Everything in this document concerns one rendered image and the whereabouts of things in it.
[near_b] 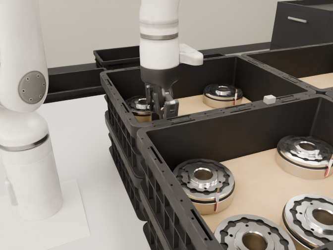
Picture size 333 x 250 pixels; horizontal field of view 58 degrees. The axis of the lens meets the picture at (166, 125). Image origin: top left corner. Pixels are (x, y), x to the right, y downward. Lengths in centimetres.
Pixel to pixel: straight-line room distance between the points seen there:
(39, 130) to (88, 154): 29
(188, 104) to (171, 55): 28
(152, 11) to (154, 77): 11
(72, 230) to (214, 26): 369
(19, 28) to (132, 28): 319
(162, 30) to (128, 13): 310
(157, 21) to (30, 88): 23
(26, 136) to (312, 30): 188
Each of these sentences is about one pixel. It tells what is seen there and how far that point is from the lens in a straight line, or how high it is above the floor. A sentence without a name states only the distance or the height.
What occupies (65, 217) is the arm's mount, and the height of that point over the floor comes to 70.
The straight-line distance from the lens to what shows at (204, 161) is 53.
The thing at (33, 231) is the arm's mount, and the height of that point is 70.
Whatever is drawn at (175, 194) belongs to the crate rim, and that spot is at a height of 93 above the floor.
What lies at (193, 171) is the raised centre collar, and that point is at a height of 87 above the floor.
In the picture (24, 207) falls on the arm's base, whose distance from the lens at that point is 68.
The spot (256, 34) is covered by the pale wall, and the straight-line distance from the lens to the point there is 455.
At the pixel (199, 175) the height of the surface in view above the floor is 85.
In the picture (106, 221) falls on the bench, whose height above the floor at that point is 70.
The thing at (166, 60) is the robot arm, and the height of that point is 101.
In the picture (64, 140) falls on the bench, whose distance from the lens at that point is 94.
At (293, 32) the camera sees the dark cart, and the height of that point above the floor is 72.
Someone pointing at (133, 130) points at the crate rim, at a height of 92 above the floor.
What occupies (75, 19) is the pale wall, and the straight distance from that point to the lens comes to 353.
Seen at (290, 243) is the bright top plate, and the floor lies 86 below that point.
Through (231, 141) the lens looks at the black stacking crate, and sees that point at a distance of 58.
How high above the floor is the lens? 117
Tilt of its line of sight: 29 degrees down
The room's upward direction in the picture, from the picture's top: straight up
